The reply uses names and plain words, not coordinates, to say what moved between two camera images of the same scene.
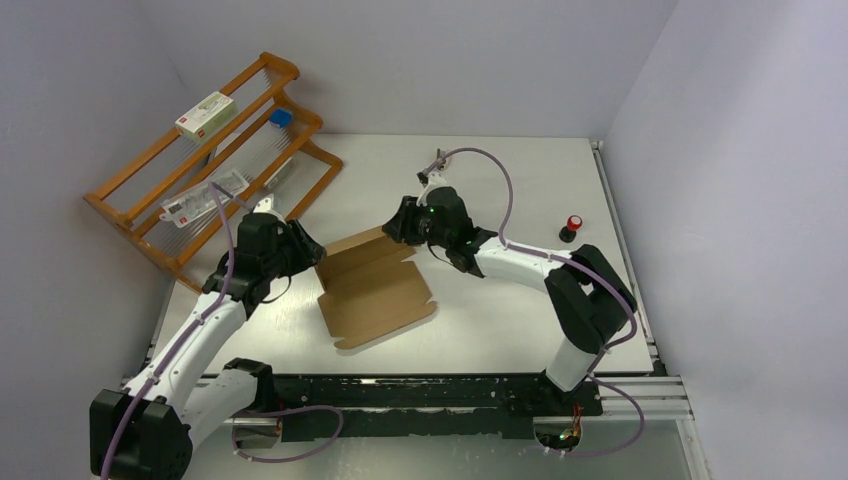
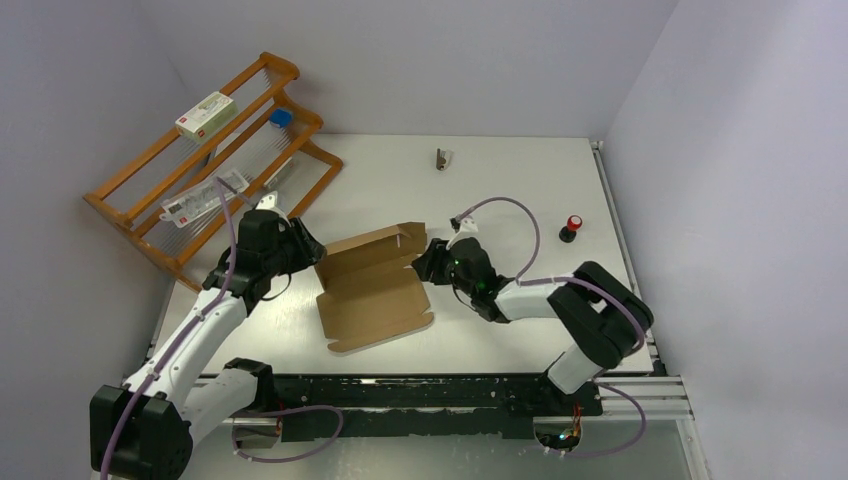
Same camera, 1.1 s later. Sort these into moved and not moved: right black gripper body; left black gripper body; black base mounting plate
Moved: right black gripper body
Not moved: black base mounting plate; left black gripper body
